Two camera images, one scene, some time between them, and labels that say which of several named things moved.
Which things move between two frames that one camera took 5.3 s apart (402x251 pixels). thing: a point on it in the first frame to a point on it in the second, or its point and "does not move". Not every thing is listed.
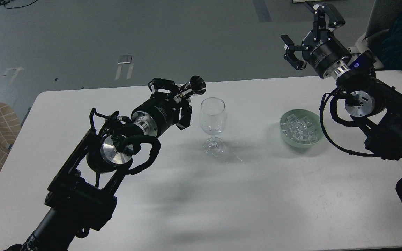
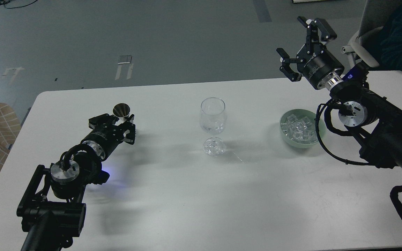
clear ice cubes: [300, 129] does not move
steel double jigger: [197, 86] to [121, 110]
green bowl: [301, 128] does not move
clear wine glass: [213, 119] does not move
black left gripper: [163, 107] to [104, 138]
